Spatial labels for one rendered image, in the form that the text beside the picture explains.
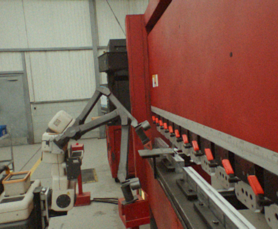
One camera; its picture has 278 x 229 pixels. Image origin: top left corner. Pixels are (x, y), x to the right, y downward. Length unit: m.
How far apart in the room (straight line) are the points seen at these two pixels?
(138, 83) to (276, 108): 2.43
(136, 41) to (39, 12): 6.77
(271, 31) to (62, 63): 8.77
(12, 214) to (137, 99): 1.68
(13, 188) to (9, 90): 7.43
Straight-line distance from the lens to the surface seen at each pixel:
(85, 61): 9.43
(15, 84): 9.62
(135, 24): 3.27
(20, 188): 2.36
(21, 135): 9.69
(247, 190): 1.09
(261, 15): 0.95
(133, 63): 3.21
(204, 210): 1.56
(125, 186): 1.89
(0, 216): 2.27
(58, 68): 9.47
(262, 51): 0.94
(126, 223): 1.95
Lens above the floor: 1.53
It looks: 5 degrees down
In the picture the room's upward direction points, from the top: 4 degrees counter-clockwise
